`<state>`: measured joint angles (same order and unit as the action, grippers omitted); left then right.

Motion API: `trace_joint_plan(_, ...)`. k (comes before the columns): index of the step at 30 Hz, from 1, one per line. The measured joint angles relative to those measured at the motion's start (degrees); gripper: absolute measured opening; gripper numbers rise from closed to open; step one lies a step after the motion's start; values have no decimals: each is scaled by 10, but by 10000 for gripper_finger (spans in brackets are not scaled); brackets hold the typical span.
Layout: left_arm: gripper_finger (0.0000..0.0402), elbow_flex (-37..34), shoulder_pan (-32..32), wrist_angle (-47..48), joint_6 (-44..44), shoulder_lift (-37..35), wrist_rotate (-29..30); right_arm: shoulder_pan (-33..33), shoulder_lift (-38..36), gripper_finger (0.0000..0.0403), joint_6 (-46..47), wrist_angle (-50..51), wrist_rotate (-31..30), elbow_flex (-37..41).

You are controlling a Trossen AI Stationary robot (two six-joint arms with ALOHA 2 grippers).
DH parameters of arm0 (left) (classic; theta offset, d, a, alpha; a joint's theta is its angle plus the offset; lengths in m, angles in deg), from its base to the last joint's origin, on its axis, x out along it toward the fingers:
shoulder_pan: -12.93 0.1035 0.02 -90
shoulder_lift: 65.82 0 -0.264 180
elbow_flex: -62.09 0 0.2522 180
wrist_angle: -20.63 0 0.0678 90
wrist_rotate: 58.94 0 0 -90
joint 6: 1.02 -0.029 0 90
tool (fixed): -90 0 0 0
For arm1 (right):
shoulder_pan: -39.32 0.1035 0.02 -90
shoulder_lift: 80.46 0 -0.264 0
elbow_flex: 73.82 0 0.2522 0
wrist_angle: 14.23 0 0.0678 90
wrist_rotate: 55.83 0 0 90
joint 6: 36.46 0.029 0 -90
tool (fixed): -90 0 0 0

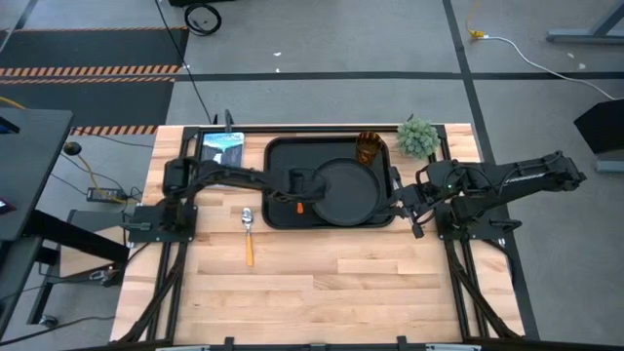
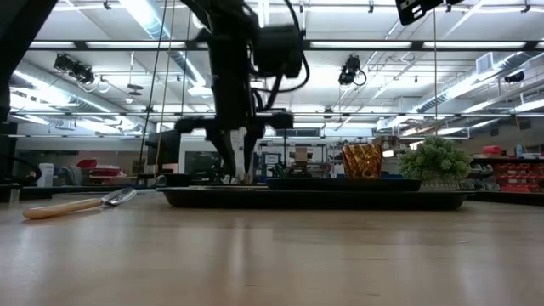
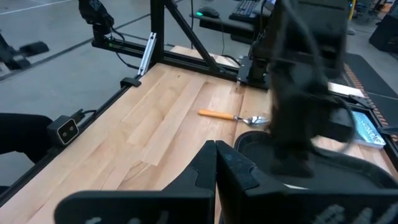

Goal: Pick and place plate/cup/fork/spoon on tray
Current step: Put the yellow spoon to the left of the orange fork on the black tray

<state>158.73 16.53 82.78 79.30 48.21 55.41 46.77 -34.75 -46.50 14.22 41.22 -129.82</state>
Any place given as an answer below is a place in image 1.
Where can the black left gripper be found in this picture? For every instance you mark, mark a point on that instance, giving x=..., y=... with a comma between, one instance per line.
x=301, y=184

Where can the black angular box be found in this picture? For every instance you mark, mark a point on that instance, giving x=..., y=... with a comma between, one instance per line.
x=602, y=127

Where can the black desk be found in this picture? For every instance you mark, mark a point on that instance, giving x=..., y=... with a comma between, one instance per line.
x=29, y=166

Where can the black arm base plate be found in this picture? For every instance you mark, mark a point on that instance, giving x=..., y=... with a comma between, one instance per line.
x=146, y=229
x=480, y=229

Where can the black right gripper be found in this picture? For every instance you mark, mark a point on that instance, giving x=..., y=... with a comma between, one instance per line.
x=419, y=200

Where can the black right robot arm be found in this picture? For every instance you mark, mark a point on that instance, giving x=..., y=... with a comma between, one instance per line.
x=526, y=178

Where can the black caster wheel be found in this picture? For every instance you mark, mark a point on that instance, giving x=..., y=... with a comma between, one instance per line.
x=49, y=321

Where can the black power adapter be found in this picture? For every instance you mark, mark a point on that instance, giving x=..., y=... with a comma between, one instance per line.
x=103, y=194

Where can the grey table foot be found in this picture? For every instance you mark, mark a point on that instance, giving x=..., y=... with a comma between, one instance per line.
x=609, y=167

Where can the amber glass cup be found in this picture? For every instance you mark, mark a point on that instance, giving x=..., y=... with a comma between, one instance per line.
x=368, y=146

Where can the blue and white packet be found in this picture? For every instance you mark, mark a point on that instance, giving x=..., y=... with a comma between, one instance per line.
x=224, y=146

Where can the silver carabiner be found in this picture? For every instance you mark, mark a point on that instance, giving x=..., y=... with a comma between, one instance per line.
x=101, y=275

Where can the black hazard-striped floor mat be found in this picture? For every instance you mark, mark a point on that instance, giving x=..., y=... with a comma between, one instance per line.
x=88, y=97

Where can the grey table leg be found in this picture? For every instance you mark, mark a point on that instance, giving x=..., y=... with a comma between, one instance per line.
x=585, y=36

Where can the black mount post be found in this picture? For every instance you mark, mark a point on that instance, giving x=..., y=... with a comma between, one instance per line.
x=228, y=117

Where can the black round knob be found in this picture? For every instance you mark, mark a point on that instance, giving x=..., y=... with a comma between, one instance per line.
x=72, y=147

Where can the black round plate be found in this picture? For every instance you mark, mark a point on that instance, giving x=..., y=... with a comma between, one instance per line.
x=351, y=192

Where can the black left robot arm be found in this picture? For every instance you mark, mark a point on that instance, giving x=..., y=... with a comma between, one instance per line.
x=234, y=176

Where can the black rectangular tray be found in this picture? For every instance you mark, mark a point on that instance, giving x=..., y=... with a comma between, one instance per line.
x=283, y=151

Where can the black aluminium table frame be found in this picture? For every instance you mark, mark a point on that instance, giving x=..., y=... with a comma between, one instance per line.
x=317, y=129

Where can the green artificial plant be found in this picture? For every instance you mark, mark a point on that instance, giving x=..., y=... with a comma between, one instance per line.
x=417, y=138

